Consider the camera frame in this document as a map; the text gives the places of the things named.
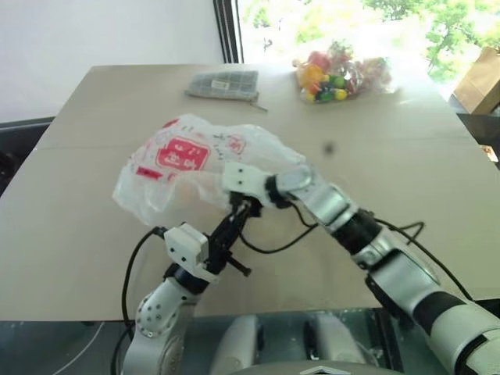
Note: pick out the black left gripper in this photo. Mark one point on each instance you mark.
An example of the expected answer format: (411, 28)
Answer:
(218, 254)

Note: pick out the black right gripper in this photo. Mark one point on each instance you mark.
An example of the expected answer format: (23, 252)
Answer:
(245, 197)

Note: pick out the white plastic bag red print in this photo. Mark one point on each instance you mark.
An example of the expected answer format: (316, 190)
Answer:
(183, 156)

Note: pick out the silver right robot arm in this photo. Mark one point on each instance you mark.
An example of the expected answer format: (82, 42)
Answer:
(390, 273)

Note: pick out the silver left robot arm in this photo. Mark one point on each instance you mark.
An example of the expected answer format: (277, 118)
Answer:
(164, 312)

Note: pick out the clear bag of colourful toys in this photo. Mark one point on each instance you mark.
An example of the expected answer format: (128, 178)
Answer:
(336, 78)

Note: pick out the silver robot body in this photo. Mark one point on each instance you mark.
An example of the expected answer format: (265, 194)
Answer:
(308, 343)

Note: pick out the grey checked zipper pouch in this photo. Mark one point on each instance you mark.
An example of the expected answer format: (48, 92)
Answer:
(222, 83)

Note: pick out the black side furniture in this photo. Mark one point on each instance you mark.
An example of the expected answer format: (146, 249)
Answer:
(19, 148)

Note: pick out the black low cabinet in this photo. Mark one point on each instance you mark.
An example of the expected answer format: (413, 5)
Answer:
(478, 125)

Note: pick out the brown cardboard box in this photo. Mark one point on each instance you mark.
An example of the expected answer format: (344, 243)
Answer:
(482, 82)

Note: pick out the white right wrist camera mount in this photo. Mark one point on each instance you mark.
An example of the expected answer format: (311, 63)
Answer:
(244, 179)

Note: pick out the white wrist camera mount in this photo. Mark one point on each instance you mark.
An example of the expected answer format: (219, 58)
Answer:
(183, 246)
(244, 179)

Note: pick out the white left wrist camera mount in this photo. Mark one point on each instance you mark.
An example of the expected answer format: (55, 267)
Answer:
(183, 246)

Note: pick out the black window frame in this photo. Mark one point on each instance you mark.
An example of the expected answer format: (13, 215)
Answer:
(228, 31)

